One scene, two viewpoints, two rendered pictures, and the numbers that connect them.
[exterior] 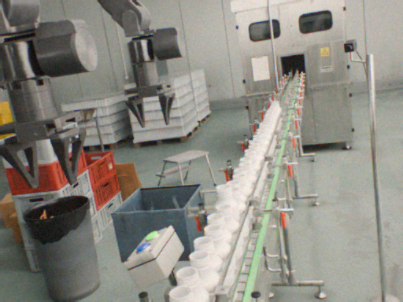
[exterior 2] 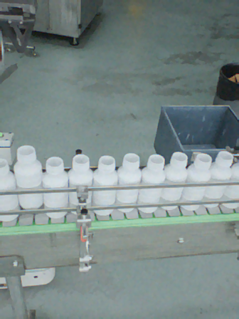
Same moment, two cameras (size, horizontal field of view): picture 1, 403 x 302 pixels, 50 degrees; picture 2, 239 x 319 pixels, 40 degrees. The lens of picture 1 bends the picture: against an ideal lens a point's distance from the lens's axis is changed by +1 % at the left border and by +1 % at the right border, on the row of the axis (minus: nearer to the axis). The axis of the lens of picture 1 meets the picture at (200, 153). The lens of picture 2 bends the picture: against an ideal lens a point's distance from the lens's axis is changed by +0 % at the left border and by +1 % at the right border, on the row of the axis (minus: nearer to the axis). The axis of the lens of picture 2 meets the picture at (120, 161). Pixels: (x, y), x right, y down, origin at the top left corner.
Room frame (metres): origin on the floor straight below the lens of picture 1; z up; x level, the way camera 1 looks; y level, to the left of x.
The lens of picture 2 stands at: (0.92, -0.61, 1.65)
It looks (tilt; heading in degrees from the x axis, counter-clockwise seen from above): 40 degrees down; 61
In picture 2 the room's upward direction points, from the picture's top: 7 degrees clockwise
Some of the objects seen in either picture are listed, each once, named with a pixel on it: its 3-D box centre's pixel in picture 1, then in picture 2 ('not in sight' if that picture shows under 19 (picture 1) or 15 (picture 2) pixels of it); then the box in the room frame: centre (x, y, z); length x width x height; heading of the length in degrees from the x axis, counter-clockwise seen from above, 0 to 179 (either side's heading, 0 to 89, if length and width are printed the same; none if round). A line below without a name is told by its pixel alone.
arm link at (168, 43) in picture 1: (155, 34); not in sight; (1.04, 0.06, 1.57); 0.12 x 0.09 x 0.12; 76
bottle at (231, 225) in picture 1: (228, 239); (3, 190); (0.94, -0.03, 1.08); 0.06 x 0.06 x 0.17
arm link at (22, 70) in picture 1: (26, 61); not in sight; (0.61, 0.21, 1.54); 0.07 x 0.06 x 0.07; 76
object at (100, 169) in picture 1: (85, 171); not in sight; (4.23, 1.17, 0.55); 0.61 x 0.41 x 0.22; 167
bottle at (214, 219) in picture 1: (220, 251); not in sight; (0.89, -0.01, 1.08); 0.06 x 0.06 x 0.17
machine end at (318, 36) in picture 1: (296, 71); not in sight; (6.36, -1.57, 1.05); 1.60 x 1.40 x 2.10; 164
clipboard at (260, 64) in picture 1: (260, 68); not in sight; (5.73, -0.96, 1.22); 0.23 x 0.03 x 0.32; 74
